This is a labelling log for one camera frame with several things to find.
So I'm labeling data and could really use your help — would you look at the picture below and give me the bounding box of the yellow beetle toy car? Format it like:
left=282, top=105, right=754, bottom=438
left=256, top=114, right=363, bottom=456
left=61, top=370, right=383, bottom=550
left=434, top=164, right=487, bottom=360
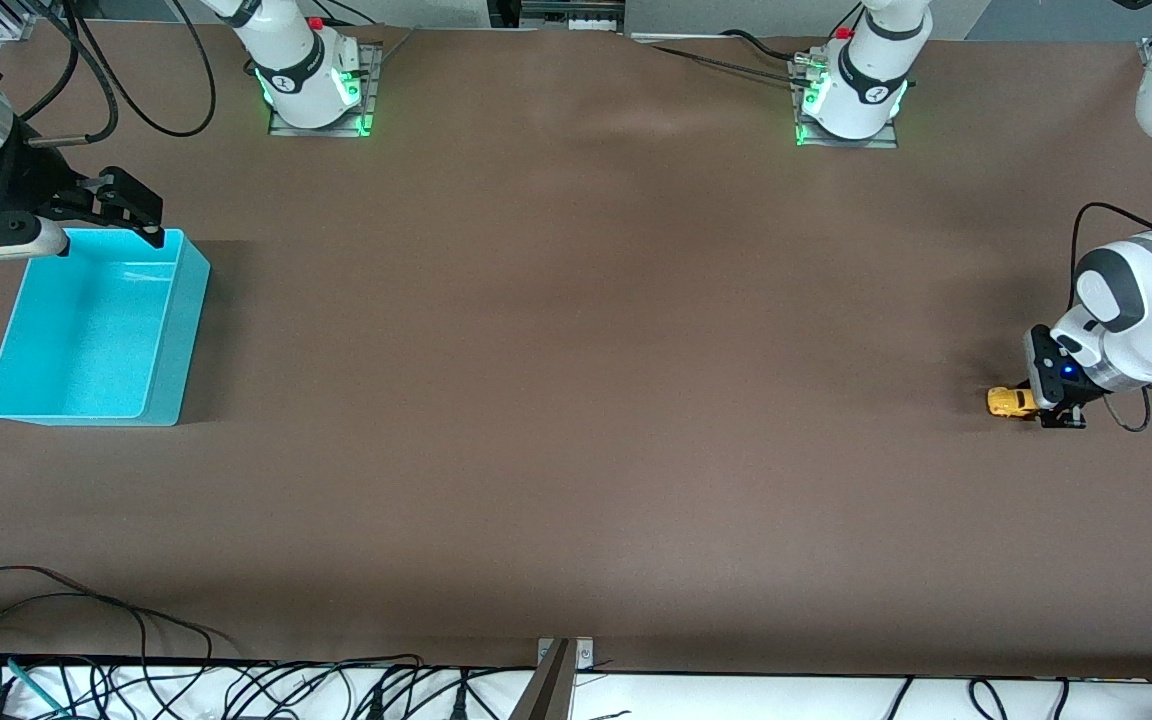
left=986, top=386, right=1039, bottom=419

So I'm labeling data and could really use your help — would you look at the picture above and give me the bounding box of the turquoise plastic bin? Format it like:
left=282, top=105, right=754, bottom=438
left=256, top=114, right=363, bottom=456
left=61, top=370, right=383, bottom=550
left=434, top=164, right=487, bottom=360
left=0, top=227, right=212, bottom=428

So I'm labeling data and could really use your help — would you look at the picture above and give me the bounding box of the white side board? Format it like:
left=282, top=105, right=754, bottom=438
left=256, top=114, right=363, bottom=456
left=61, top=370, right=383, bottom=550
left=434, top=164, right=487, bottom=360
left=0, top=660, right=1152, bottom=720

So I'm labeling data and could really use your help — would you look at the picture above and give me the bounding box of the grey metal bar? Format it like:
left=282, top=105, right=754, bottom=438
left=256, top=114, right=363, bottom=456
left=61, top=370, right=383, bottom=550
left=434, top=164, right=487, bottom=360
left=508, top=640, right=575, bottom=720

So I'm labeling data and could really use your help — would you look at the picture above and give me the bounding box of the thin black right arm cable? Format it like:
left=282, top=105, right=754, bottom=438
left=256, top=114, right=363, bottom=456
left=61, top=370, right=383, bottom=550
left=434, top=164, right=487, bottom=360
left=61, top=0, right=217, bottom=139

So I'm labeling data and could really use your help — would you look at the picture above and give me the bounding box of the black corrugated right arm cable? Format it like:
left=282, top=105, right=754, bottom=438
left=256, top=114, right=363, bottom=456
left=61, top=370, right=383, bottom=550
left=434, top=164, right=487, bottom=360
left=21, top=0, right=120, bottom=149

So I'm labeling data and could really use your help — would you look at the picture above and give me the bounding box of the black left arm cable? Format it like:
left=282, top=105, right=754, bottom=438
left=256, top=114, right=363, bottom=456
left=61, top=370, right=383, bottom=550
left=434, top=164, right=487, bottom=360
left=1069, top=55, right=1152, bottom=433

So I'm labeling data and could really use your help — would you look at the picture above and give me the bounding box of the aluminium frame with clear panel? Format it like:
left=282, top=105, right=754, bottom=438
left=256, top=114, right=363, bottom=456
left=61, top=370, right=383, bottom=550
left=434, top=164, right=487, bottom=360
left=0, top=0, right=39, bottom=43

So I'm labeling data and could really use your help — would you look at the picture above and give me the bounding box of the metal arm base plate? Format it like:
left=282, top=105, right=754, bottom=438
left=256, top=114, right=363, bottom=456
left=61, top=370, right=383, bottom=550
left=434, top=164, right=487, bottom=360
left=268, top=42, right=384, bottom=138
left=794, top=50, right=902, bottom=150

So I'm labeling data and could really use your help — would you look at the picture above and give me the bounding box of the short looped black cable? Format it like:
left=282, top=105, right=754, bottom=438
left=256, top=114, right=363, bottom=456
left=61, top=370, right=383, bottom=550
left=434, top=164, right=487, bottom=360
left=966, top=677, right=1012, bottom=720

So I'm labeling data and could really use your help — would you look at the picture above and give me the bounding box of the long thin black looped cable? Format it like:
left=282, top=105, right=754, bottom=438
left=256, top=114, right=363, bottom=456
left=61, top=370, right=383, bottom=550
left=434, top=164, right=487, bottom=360
left=0, top=563, right=242, bottom=666

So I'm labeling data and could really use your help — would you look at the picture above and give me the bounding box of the thick black cable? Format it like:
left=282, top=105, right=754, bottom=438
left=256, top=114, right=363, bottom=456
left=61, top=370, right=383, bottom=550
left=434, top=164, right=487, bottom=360
left=719, top=28, right=802, bottom=63

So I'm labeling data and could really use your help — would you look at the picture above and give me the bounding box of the thin braided black cable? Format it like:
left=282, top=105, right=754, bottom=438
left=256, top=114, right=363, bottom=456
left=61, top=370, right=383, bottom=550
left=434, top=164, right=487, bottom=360
left=649, top=44, right=819, bottom=85

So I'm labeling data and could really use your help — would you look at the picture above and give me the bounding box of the teal cable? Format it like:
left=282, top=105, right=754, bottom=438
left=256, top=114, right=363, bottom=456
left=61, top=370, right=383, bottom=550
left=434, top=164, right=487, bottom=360
left=0, top=652, right=72, bottom=716

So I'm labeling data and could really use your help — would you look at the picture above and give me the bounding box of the silver metal bracket plate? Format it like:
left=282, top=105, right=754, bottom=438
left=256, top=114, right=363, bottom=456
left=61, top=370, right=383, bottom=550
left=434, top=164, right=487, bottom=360
left=537, top=637, right=595, bottom=671

